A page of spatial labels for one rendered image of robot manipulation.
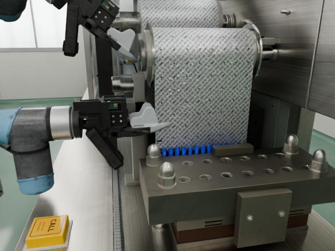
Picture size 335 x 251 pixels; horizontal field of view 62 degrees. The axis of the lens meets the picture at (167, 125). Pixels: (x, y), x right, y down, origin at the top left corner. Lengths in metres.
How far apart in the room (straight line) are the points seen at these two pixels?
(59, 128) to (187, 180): 0.28
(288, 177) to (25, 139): 0.53
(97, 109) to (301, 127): 0.65
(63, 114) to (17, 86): 5.93
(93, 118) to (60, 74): 5.70
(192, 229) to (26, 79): 6.07
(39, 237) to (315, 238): 0.55
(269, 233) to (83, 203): 0.43
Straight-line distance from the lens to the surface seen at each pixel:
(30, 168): 0.66
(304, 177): 0.61
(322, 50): 0.65
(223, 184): 0.54
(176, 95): 0.64
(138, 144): 0.75
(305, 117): 0.99
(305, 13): 0.70
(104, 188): 0.79
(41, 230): 0.64
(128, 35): 0.67
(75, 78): 6.28
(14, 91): 6.58
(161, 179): 0.51
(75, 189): 0.81
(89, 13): 0.66
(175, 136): 0.67
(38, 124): 0.62
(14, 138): 0.65
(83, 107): 0.62
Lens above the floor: 1.29
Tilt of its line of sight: 18 degrees down
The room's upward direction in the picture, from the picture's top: straight up
